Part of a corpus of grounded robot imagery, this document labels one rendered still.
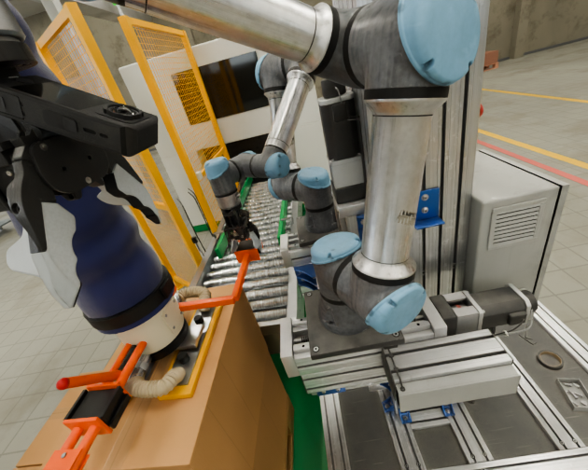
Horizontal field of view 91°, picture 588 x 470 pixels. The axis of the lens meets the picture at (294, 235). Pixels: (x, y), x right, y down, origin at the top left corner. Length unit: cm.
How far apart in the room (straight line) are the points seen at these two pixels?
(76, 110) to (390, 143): 37
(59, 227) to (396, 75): 40
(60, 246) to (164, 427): 67
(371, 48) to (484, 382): 70
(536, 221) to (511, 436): 94
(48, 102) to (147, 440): 78
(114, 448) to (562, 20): 1488
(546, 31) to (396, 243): 1411
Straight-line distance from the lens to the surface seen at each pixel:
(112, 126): 27
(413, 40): 42
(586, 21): 1533
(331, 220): 112
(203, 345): 98
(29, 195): 30
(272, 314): 157
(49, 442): 177
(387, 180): 47
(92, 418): 82
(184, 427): 88
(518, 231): 95
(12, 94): 31
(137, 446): 93
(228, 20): 47
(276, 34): 49
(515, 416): 166
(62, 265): 31
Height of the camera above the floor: 162
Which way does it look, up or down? 30 degrees down
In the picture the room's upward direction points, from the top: 15 degrees counter-clockwise
